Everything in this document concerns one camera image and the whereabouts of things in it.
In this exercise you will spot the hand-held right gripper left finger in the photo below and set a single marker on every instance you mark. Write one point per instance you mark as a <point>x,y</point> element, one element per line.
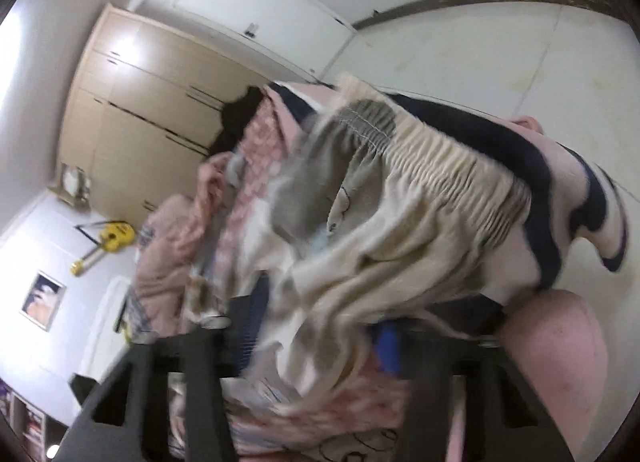
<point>150,392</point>

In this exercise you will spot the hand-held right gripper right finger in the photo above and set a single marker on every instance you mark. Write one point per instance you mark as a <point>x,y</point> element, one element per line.
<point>387,349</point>

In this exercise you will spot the beige printed pants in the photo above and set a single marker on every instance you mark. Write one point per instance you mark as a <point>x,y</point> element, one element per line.
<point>400,222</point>

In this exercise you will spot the white headboard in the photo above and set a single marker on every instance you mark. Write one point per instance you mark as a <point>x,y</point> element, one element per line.
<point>100,332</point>

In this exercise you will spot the white shelf unit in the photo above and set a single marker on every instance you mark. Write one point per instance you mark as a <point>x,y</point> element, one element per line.
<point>25,422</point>

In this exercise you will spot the yellow ukulele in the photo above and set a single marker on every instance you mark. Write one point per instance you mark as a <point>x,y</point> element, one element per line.
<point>114,234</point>

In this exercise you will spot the pink garment with grey print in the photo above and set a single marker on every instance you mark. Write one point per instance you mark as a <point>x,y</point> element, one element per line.
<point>220,177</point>

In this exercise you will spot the striped pink red blanket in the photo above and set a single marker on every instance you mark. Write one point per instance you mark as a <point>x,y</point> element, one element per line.
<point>530,162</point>

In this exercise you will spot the light wooden wardrobe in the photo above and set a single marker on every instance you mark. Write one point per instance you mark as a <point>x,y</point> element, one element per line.
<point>150,117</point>

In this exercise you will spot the black clothes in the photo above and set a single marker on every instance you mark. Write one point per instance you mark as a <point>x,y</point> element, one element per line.
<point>235,115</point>

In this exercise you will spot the white door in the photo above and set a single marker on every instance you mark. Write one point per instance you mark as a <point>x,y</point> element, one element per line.
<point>260,2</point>

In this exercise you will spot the framed wall picture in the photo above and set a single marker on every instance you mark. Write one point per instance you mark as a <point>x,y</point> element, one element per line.
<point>42,301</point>

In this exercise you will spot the small wooden frame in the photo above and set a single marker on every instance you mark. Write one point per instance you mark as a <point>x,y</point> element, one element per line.
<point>72,184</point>

